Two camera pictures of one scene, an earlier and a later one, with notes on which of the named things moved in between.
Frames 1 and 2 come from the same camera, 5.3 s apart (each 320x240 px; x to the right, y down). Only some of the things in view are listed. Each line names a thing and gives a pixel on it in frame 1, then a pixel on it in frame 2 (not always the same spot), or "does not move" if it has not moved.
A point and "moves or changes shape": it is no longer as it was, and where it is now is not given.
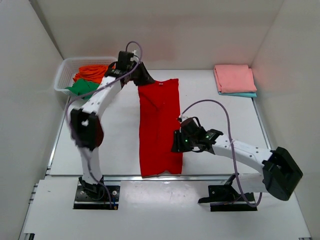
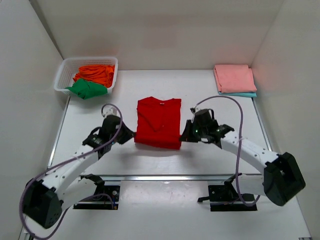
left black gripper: [141, 75] -> [124, 133]
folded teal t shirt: [248, 94] does not move
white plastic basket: [69, 67] does not move
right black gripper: [179, 141] -> [189, 132]
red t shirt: [159, 111] moves or changes shape
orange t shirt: [94, 73] does not move
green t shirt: [82, 86] does not move
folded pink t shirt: [232, 78] does not move
